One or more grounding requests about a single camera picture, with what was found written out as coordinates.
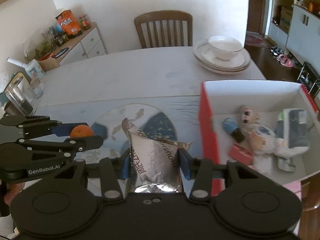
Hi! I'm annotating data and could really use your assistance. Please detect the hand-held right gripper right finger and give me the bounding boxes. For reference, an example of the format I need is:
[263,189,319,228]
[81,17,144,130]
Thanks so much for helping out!
[178,149,269,202]

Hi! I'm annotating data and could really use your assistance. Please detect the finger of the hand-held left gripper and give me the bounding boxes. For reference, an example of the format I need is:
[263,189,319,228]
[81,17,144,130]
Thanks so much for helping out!
[0,115,89,140]
[15,122,108,165]

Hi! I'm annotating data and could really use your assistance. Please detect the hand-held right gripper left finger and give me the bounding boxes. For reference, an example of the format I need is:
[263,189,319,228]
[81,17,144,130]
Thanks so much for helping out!
[54,152,131,202]

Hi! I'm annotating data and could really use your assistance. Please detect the orange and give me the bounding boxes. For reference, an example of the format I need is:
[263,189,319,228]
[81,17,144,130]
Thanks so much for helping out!
[70,125,93,138]

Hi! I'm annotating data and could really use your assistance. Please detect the silver foil snack packet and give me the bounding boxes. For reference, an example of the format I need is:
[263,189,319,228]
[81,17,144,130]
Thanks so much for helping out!
[122,117,193,194]

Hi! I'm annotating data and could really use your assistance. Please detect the red cardboard box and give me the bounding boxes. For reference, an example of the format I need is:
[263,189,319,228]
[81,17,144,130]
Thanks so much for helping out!
[199,80,320,200]

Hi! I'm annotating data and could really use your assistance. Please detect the red binder clip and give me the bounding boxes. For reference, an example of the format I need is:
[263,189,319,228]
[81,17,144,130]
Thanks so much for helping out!
[229,142,254,165]

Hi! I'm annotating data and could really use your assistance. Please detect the small blue bottle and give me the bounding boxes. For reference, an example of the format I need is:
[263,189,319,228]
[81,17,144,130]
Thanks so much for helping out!
[222,118,245,143]

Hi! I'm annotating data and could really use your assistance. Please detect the cartoon doll figure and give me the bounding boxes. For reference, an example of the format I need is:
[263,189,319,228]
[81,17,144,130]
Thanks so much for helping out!
[239,105,259,128]

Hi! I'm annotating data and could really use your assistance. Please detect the clear bread packet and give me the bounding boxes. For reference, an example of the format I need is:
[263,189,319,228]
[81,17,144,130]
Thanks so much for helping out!
[246,125,283,173]

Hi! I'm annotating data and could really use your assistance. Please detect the grey white tissue pack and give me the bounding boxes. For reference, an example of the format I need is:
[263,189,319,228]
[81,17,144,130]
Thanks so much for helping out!
[275,108,310,172]

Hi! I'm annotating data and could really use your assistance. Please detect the white patterned desktop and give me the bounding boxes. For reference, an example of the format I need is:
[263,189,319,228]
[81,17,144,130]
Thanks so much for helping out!
[0,45,267,198]

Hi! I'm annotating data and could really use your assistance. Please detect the person's left hand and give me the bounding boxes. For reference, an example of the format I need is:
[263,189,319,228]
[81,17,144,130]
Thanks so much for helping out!
[4,182,25,205]

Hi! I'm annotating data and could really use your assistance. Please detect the glass jar dark contents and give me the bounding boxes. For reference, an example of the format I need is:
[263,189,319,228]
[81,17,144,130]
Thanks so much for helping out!
[4,76,37,115]

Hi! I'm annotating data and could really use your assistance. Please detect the printed cup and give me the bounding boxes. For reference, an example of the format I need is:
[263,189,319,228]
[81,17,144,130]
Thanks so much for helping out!
[25,59,45,83]

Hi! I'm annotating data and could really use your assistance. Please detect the small brown cardboard box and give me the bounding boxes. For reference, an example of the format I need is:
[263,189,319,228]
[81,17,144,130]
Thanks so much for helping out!
[37,55,62,72]

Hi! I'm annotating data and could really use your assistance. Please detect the black round dish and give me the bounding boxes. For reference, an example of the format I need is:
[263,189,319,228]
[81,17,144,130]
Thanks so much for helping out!
[52,47,70,58]

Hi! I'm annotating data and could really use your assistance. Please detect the white paper roll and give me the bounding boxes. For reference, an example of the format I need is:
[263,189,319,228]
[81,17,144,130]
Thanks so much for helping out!
[7,57,27,68]

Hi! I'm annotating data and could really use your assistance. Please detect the white sideboard cabinet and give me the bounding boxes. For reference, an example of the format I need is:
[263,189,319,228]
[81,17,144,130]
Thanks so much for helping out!
[37,22,108,67]

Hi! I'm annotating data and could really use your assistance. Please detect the clear glass container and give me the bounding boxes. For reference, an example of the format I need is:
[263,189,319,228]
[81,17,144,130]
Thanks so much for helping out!
[22,29,54,60]

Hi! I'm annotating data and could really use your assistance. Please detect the white plate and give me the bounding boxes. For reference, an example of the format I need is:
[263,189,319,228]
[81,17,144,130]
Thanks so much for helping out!
[193,40,251,70]
[195,55,251,75]

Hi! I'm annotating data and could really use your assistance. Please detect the orange snack bag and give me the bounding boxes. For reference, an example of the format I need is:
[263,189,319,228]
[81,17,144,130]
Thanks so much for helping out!
[55,10,83,39]

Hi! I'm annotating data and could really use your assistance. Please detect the glass jar red lid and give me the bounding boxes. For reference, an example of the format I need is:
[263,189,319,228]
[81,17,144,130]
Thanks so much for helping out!
[79,14,91,30]

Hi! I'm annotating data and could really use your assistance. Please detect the wooden chair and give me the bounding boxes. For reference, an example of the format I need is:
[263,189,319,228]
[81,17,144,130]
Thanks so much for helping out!
[134,10,193,49]

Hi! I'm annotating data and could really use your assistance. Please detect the white bowl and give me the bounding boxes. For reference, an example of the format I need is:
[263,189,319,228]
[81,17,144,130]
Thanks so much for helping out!
[207,35,243,61]

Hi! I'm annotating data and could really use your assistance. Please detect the patterned rug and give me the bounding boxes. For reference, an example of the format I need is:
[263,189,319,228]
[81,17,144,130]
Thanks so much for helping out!
[245,34,272,48]

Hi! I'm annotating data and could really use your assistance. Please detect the pair of pink shoes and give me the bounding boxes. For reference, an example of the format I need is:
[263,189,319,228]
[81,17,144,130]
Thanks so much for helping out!
[276,54,295,67]

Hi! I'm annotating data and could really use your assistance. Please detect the pair of dark shoes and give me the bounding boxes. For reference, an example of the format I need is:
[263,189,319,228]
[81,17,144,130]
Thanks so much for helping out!
[270,45,284,56]

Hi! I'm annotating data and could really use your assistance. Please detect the black rack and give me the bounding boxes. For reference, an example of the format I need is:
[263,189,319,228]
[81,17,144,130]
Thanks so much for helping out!
[296,61,320,97]

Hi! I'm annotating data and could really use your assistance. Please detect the brown door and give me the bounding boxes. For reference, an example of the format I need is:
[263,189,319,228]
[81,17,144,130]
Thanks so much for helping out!
[246,0,268,34]

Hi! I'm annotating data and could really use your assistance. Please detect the cardboard carton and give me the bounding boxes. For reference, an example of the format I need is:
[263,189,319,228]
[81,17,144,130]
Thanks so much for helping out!
[279,6,293,33]

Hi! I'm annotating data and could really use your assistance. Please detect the grey wall cabinet unit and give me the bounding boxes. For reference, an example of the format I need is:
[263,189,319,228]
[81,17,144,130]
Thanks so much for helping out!
[266,0,320,63]

